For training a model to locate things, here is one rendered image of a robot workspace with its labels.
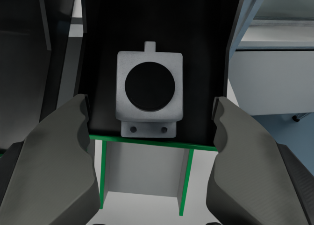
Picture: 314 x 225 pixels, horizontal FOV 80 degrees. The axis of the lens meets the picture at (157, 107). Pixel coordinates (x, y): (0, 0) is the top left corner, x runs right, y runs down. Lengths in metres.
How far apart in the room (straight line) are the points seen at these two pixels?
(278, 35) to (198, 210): 0.82
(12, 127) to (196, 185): 0.42
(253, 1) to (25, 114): 0.24
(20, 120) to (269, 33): 0.98
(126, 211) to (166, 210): 0.09
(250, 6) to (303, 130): 1.85
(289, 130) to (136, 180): 1.72
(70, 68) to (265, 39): 0.84
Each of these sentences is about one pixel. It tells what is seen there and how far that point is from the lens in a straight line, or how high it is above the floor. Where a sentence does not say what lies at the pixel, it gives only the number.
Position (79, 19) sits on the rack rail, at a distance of 0.23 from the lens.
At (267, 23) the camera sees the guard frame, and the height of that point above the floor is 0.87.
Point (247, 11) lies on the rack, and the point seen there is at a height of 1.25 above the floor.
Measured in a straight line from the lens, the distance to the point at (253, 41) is 0.95.
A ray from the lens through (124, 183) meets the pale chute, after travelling 0.36.
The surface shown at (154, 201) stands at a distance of 0.50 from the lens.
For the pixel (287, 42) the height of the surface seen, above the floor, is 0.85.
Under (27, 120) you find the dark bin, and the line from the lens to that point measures 0.20.
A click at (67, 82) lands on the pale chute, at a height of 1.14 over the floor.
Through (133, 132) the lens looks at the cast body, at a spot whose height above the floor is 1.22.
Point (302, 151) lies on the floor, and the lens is 1.94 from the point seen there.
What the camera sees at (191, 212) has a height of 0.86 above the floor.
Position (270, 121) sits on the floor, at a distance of 1.91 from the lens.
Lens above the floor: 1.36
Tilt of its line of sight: 58 degrees down
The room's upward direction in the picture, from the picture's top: 10 degrees clockwise
